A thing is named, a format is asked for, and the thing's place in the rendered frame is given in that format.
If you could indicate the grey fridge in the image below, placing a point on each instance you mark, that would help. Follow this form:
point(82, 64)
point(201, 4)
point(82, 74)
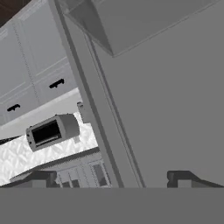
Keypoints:
point(163, 116)

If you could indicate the grey base cupboard run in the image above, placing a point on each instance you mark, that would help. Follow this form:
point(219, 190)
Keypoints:
point(84, 170)

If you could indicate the grey wall cupboard door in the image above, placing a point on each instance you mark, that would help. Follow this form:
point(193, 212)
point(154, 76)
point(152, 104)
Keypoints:
point(13, 73)
point(43, 46)

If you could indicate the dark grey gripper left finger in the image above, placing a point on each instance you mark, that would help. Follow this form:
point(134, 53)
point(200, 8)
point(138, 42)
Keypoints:
point(40, 178)

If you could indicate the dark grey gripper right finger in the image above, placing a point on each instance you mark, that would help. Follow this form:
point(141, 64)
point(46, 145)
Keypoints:
point(182, 178)

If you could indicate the silver toaster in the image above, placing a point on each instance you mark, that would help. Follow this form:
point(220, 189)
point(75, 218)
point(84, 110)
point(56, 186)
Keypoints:
point(54, 132)

